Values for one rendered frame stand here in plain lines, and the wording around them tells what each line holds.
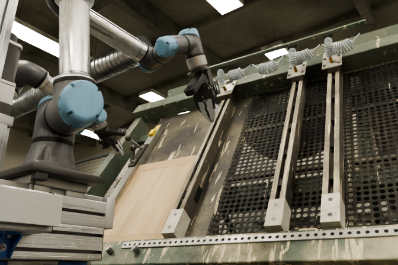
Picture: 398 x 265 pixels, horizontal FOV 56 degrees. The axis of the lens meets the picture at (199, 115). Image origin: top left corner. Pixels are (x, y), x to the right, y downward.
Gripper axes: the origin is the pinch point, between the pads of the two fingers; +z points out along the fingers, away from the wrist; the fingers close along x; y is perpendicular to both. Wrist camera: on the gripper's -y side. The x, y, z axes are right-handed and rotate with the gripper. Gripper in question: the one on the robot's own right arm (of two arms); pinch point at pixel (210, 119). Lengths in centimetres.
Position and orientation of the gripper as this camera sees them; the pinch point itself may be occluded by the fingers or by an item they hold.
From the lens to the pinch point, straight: 140.8
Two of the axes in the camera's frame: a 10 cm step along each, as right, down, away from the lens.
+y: 5.3, -1.5, 8.4
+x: -8.0, 2.3, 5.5
